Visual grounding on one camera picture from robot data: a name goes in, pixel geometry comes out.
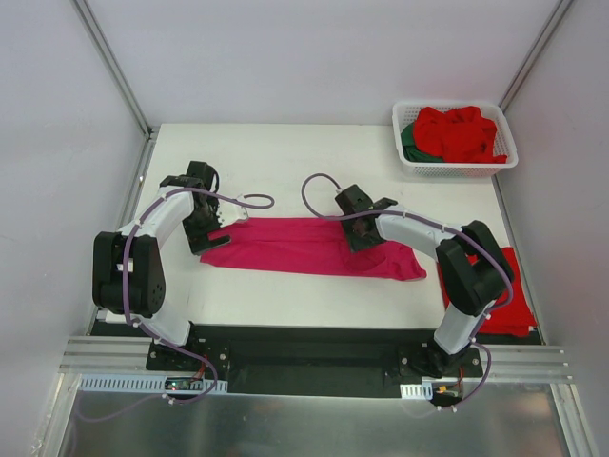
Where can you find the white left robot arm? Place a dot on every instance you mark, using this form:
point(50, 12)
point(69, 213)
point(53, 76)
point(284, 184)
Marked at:
point(127, 272)

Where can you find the aluminium frame rail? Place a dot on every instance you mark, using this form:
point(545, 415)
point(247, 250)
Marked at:
point(124, 356)

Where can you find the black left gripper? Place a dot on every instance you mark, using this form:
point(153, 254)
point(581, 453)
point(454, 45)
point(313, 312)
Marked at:
point(209, 243)

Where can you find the green t shirt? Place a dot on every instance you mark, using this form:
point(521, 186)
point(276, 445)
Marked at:
point(410, 150)

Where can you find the pink t shirt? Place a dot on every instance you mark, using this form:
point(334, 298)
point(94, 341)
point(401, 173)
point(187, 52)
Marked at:
point(309, 246)

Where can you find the white plastic laundry basket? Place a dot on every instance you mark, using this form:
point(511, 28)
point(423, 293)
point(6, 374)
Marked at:
point(406, 112)

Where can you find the folded red t shirt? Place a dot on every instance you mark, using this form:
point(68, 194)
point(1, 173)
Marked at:
point(514, 305)

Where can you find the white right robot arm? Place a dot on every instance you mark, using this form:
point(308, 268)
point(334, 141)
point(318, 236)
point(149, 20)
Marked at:
point(449, 343)

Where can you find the red crumpled t shirt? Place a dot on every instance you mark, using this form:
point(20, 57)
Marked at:
point(459, 136)

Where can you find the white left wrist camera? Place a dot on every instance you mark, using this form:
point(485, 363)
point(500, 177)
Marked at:
point(233, 214)

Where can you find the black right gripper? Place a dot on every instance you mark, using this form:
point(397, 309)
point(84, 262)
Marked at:
point(363, 241)

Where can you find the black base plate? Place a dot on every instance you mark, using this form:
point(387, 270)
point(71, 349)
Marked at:
point(319, 362)

